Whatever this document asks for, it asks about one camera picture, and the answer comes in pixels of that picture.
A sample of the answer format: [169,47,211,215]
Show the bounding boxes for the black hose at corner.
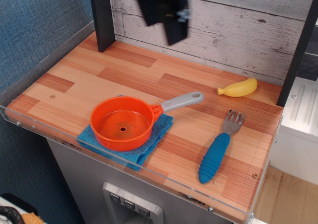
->
[0,205,25,224]

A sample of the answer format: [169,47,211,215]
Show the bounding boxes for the yellow toy banana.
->
[217,77,258,97]

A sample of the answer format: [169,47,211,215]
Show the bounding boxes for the blue folded cloth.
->
[77,114,173,171]

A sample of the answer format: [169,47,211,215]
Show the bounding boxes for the black right upright post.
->
[276,0,318,107]

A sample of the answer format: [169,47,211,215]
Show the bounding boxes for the orange pot with grey handle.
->
[90,91,204,151]

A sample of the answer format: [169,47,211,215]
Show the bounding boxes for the grey toy fridge cabinet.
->
[48,140,230,224]

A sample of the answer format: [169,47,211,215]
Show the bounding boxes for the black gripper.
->
[137,0,190,45]

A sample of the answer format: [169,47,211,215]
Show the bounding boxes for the black left upright post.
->
[90,0,116,52]

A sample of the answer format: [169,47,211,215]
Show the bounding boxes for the silver dispenser button panel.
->
[102,182,164,224]

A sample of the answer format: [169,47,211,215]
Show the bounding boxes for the fork with blue handle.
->
[198,110,245,184]

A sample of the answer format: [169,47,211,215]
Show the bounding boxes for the clear acrylic guard rail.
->
[4,25,282,224]

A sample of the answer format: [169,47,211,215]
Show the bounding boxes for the orange sponge item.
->
[21,213,45,224]

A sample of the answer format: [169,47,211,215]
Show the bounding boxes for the black upright post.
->
[90,0,116,52]
[276,0,318,107]

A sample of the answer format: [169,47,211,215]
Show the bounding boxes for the white ribbed appliance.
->
[269,77,318,184]

